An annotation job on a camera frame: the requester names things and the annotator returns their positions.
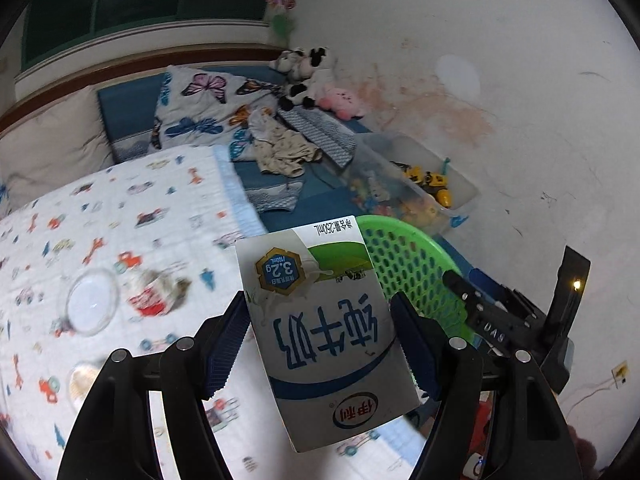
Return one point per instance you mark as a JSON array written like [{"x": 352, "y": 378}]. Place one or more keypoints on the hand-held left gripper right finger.
[{"x": 415, "y": 350}]

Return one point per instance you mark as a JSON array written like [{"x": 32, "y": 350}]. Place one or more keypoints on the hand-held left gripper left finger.
[{"x": 230, "y": 345}]

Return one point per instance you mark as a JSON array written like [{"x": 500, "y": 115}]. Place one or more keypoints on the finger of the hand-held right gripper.
[
  {"x": 487, "y": 285},
  {"x": 462, "y": 295}
]

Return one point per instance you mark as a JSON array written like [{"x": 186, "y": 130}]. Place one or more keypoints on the green plastic mesh basket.
[{"x": 400, "y": 255}]

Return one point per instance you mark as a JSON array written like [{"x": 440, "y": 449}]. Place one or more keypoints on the white blue milk carton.
[{"x": 325, "y": 335}]

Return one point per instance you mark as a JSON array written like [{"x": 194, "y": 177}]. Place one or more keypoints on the crumpled red white wrapper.
[{"x": 155, "y": 292}]

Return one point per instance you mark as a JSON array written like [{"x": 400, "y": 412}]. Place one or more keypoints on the clear plastic storage box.
[{"x": 450, "y": 195}]

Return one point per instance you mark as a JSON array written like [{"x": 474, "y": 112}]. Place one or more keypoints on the yellow toy truck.
[{"x": 430, "y": 180}]

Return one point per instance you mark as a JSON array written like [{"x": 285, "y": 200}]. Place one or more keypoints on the beige round lid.
[{"x": 82, "y": 382}]

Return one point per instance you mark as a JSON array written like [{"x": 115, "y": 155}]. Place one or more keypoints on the printed white blanket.
[{"x": 150, "y": 185}]

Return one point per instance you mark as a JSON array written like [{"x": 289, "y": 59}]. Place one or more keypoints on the blue bed sheet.
[{"x": 320, "y": 185}]

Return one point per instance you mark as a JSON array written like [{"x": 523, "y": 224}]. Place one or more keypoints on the beige patterned garment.
[{"x": 280, "y": 150}]

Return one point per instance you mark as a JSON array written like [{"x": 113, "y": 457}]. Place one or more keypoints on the grey striped cloth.
[{"x": 325, "y": 132}]

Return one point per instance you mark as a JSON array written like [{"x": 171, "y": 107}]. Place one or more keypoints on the pink plush toy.
[{"x": 342, "y": 100}]

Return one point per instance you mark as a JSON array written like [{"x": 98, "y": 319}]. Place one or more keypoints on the butterfly print pillow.
[{"x": 200, "y": 110}]

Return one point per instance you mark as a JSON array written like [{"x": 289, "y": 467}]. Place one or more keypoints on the black white cow plush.
[{"x": 305, "y": 75}]

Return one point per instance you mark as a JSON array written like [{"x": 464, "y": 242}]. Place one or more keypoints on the plain white pillow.
[{"x": 50, "y": 140}]

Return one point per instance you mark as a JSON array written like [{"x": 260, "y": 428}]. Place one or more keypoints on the dark window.
[{"x": 150, "y": 0}]

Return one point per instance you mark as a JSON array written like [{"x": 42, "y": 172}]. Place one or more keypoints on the yellow wall socket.
[{"x": 620, "y": 373}]

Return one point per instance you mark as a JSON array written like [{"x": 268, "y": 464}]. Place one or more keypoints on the paper flower wall decoration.
[{"x": 280, "y": 5}]

